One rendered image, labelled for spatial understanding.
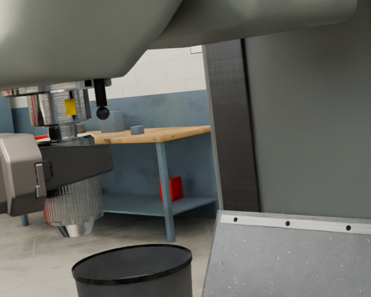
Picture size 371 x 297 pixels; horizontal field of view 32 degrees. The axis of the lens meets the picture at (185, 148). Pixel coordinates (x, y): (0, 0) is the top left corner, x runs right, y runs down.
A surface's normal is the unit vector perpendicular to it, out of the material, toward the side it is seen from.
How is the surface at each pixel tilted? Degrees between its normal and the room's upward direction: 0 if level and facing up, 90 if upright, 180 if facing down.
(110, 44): 125
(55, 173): 89
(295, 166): 90
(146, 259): 86
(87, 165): 89
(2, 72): 137
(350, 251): 63
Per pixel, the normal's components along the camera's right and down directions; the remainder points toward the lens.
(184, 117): -0.66, 0.15
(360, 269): -0.63, -0.31
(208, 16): -0.54, 0.58
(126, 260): 0.27, 0.00
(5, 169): -0.87, 0.15
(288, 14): 0.61, 0.69
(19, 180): 0.48, 0.03
